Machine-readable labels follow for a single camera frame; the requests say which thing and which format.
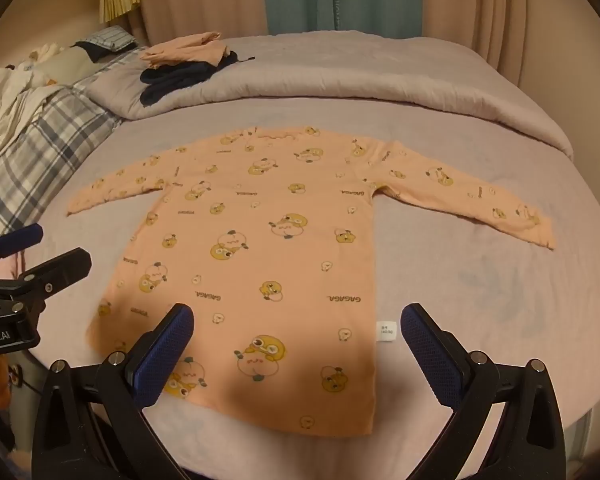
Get striped pillow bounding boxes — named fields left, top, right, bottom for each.
left=75, top=27, right=138, bottom=63

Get folded orange garment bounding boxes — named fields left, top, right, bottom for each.
left=139, top=31, right=231, bottom=68

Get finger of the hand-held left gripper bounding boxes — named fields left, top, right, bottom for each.
left=0, top=247, right=92, bottom=311
left=0, top=223, right=44, bottom=271

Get blue plaid blanket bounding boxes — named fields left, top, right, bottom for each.
left=0, top=47, right=146, bottom=241

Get pale lilac bed sheet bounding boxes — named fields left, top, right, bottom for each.
left=10, top=105, right=600, bottom=480

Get orange cartoon print towel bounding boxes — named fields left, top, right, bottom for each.
left=66, top=125, right=556, bottom=436

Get grey folded comforter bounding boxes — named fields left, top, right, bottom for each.
left=85, top=32, right=576, bottom=161

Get white crumpled cloth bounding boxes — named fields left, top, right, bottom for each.
left=0, top=42, right=68, bottom=168

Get cream pillow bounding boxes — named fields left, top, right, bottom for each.
left=42, top=46, right=98, bottom=83

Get dark navy garments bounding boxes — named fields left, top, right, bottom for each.
left=140, top=50, right=256, bottom=107

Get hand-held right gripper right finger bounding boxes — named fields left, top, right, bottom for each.
left=400, top=303, right=566, bottom=480

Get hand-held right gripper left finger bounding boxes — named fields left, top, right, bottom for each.
left=32, top=303, right=196, bottom=480

